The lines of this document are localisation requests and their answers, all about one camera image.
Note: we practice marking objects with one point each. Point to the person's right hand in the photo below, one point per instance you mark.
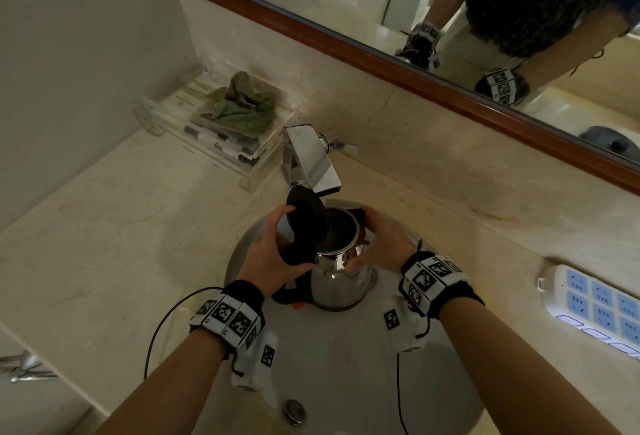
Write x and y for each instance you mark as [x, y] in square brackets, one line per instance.
[390, 244]

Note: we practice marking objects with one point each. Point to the person's left hand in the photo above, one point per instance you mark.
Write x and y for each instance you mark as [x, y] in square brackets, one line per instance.
[260, 262]

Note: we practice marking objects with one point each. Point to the person's left thumb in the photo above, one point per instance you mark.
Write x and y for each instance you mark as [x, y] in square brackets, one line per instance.
[295, 277]

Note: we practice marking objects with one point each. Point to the person's right thumb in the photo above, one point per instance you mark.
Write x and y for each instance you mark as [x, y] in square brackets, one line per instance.
[361, 262]

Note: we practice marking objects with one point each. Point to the stainless steel electric kettle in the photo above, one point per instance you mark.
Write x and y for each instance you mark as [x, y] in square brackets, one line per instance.
[340, 284]

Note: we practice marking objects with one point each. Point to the person's right forearm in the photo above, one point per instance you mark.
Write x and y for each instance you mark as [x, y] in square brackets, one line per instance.
[520, 374]

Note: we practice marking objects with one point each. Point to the person's left forearm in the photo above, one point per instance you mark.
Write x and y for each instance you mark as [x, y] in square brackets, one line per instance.
[170, 389]

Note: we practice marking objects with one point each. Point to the white sink basin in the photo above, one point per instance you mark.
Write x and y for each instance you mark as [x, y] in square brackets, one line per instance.
[350, 374]

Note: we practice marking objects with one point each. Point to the chrome sink faucet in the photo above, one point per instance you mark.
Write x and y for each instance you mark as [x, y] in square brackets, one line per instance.
[312, 159]

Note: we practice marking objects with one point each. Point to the chrome drain pull knob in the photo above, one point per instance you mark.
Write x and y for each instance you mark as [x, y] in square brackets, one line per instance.
[337, 143]

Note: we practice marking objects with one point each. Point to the chrome sink drain stopper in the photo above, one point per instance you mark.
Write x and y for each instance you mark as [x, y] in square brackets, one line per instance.
[295, 410]

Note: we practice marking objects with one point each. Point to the green crumpled towel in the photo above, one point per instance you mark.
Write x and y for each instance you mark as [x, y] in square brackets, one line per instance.
[242, 107]

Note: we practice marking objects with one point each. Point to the clear acrylic amenity tray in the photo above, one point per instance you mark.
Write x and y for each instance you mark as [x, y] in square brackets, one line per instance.
[170, 109]

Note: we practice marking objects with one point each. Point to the white power strip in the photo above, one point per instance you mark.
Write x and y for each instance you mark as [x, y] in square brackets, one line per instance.
[590, 307]

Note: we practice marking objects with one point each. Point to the right wrist marker band camera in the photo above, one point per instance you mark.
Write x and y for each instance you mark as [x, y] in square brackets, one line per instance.
[430, 282]

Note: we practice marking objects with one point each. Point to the wrist marker band camera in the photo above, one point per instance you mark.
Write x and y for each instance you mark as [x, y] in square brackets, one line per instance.
[232, 317]
[430, 282]

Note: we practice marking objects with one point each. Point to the left wrist marker band camera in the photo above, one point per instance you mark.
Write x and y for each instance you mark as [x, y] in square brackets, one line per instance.
[232, 317]

